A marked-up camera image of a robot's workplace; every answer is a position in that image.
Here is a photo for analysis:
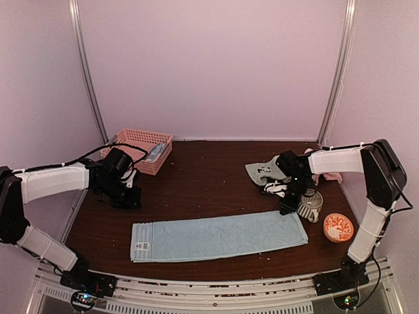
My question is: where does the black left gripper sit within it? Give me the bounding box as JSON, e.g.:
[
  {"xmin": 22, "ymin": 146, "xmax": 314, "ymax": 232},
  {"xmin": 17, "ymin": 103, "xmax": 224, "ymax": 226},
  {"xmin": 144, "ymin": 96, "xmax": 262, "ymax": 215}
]
[{"xmin": 97, "ymin": 177, "xmax": 142, "ymax": 209}]

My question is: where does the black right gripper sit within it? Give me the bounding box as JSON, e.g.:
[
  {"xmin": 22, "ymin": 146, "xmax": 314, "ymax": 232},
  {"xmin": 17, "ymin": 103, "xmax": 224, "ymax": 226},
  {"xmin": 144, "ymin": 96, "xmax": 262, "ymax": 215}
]
[{"xmin": 278, "ymin": 175, "xmax": 312, "ymax": 215}]

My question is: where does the light blue terry towel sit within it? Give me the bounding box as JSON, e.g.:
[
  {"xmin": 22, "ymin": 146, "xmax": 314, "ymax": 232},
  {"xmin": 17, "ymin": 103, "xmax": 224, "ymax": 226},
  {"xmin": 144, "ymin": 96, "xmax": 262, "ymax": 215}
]
[{"xmin": 130, "ymin": 211, "xmax": 308, "ymax": 263}]

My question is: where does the blue polka dot striped towel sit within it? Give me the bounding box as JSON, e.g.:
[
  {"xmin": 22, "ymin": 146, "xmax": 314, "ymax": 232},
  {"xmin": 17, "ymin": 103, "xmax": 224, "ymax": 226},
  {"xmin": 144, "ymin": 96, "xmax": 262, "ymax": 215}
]
[{"xmin": 145, "ymin": 143, "xmax": 170, "ymax": 163}]

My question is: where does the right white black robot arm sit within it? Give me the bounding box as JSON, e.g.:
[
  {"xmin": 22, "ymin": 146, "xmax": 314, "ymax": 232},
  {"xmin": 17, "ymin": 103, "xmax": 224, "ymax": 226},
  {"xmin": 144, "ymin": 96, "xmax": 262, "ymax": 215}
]
[{"xmin": 276, "ymin": 139, "xmax": 413, "ymax": 289}]

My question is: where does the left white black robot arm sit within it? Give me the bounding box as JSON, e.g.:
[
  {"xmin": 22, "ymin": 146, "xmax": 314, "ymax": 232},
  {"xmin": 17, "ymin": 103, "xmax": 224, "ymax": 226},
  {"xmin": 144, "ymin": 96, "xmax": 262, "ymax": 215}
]
[{"xmin": 1, "ymin": 148, "xmax": 141, "ymax": 290}]

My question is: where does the grey striped ceramic mug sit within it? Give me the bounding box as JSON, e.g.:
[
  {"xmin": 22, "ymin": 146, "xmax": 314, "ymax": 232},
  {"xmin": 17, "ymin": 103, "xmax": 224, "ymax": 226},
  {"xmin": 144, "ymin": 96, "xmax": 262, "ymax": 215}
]
[{"xmin": 297, "ymin": 188, "xmax": 323, "ymax": 223}]

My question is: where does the pale green terry towel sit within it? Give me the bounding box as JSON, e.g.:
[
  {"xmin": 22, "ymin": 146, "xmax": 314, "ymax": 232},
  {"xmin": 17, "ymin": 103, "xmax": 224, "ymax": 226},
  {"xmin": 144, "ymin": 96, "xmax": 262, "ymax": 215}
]
[{"xmin": 245, "ymin": 155, "xmax": 290, "ymax": 186}]

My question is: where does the pink perforated plastic basket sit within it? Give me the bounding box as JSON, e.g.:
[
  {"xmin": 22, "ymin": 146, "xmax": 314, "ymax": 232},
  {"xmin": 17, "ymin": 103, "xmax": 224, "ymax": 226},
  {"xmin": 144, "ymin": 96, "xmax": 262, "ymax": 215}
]
[{"xmin": 107, "ymin": 128, "xmax": 173, "ymax": 175}]

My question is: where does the pink cloth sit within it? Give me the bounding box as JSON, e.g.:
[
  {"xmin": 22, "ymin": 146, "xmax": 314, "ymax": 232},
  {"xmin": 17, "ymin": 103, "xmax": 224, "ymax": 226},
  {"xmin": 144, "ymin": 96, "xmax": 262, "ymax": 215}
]
[{"xmin": 304, "ymin": 147, "xmax": 344, "ymax": 186}]

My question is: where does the orange patterned ceramic bowl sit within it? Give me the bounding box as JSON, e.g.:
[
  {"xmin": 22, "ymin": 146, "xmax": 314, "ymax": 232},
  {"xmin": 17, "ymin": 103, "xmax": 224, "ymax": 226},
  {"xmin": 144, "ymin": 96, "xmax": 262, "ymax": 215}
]
[{"xmin": 323, "ymin": 213, "xmax": 354, "ymax": 243}]

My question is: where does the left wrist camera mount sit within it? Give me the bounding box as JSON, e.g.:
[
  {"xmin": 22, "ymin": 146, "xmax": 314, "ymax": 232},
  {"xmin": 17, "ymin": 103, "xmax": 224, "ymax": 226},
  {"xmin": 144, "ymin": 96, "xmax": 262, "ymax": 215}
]
[{"xmin": 121, "ymin": 168, "xmax": 139, "ymax": 188}]

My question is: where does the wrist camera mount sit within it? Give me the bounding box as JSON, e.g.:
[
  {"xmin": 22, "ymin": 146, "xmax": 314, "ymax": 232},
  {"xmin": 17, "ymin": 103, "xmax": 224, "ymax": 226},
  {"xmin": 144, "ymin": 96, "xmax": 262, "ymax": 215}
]
[
  {"xmin": 261, "ymin": 182, "xmax": 287, "ymax": 198},
  {"xmin": 121, "ymin": 168, "xmax": 139, "ymax": 188}
]

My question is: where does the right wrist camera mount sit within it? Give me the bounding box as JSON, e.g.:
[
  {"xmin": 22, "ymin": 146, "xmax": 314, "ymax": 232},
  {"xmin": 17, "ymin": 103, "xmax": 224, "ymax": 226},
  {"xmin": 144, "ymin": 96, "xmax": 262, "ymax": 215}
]
[{"xmin": 261, "ymin": 182, "xmax": 287, "ymax": 198}]

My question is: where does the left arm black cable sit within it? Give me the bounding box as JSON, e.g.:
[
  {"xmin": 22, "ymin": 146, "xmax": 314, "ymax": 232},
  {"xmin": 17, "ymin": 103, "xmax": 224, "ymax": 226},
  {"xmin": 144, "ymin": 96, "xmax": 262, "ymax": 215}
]
[{"xmin": 19, "ymin": 143, "xmax": 150, "ymax": 174}]

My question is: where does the front aluminium rail base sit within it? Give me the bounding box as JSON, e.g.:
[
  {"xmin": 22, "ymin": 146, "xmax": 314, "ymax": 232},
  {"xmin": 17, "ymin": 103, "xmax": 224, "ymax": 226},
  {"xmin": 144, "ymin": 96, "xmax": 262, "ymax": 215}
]
[{"xmin": 34, "ymin": 256, "xmax": 399, "ymax": 314}]

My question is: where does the left aluminium frame post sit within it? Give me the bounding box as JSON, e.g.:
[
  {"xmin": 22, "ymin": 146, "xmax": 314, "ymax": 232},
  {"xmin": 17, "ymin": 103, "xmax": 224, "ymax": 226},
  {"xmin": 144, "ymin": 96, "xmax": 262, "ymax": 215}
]
[{"xmin": 68, "ymin": 0, "xmax": 109, "ymax": 143}]

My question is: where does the aluminium frame post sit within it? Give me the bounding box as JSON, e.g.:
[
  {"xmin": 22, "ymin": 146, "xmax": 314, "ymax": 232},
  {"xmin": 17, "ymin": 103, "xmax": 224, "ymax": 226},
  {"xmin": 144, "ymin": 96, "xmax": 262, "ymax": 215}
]
[
  {"xmin": 316, "ymin": 0, "xmax": 358, "ymax": 146},
  {"xmin": 68, "ymin": 0, "xmax": 109, "ymax": 143}
]

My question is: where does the right aluminium frame post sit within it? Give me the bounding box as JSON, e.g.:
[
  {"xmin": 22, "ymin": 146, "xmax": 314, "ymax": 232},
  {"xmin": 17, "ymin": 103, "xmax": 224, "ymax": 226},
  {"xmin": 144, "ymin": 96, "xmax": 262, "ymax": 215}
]
[{"xmin": 316, "ymin": 0, "xmax": 358, "ymax": 146}]

